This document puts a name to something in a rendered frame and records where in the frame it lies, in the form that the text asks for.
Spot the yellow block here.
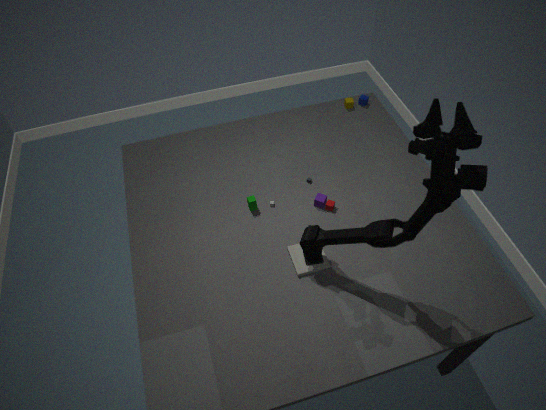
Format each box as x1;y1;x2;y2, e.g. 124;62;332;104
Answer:
344;97;354;109

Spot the blue block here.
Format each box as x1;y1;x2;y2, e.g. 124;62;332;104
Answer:
358;94;369;106

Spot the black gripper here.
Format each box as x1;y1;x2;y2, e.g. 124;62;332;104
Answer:
413;98;482;167

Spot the purple block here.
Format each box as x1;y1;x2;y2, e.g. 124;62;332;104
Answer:
314;193;327;209

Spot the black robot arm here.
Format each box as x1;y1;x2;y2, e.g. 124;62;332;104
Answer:
300;137;488;265

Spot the red block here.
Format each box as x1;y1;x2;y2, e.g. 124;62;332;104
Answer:
325;199;335;211

